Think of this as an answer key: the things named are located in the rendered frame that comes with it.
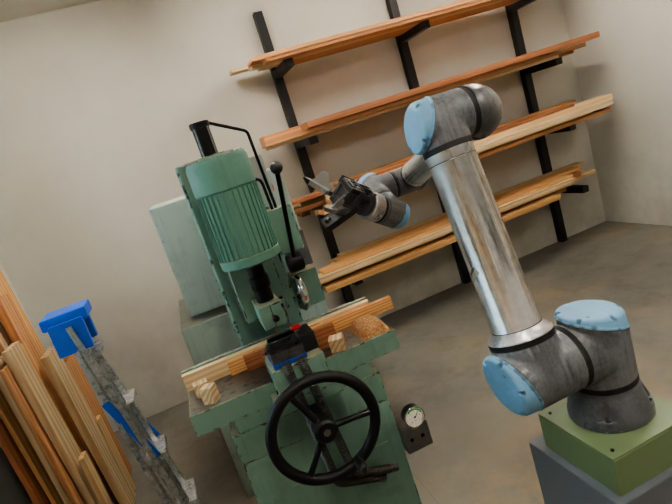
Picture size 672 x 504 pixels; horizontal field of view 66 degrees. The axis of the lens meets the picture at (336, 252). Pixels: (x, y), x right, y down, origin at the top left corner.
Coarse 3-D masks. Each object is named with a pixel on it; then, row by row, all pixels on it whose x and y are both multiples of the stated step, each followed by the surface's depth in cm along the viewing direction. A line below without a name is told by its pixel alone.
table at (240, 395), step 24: (384, 336) 147; (336, 360) 144; (360, 360) 146; (216, 384) 149; (240, 384) 144; (264, 384) 139; (336, 384) 134; (192, 408) 139; (216, 408) 136; (240, 408) 138; (288, 408) 131
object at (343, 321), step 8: (368, 304) 163; (376, 304) 162; (384, 304) 163; (392, 304) 164; (352, 312) 160; (360, 312) 161; (368, 312) 162; (376, 312) 163; (328, 320) 160; (336, 320) 159; (344, 320) 160; (352, 320) 161; (336, 328) 159; (344, 328) 160; (232, 360) 152; (240, 360) 152; (232, 368) 151; (240, 368) 152
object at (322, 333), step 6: (330, 324) 150; (318, 330) 149; (324, 330) 149; (330, 330) 150; (318, 336) 149; (324, 336) 149; (318, 342) 149; (324, 342) 150; (324, 348) 150; (264, 360) 145
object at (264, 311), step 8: (256, 304) 153; (264, 304) 150; (272, 304) 149; (280, 304) 149; (256, 312) 159; (264, 312) 148; (272, 312) 149; (280, 312) 149; (264, 320) 148; (272, 320) 149; (280, 320) 150; (264, 328) 150; (272, 328) 149
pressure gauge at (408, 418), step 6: (408, 408) 146; (414, 408) 146; (420, 408) 146; (402, 414) 147; (408, 414) 145; (414, 414) 146; (420, 414) 147; (408, 420) 146; (414, 420) 146; (420, 420) 147; (408, 426) 146; (414, 426) 146
